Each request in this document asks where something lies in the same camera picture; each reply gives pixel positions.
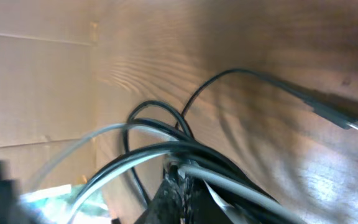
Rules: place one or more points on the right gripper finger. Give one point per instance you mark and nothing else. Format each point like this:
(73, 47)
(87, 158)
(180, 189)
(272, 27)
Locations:
(186, 199)

